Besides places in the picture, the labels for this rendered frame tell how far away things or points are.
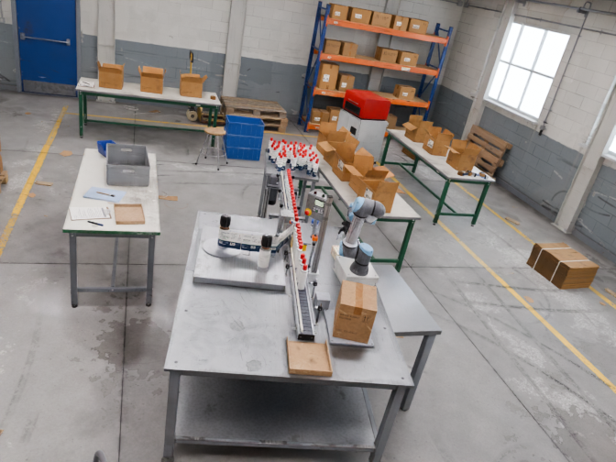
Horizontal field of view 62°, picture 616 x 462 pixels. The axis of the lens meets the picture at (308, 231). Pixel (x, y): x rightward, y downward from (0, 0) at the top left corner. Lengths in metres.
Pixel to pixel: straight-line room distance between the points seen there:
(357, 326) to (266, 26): 8.53
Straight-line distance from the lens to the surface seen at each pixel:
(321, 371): 3.17
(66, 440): 3.91
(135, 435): 3.89
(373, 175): 5.89
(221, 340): 3.31
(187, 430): 3.62
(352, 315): 3.37
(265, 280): 3.84
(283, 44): 11.29
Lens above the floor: 2.94
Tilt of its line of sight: 26 degrees down
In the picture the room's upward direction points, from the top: 11 degrees clockwise
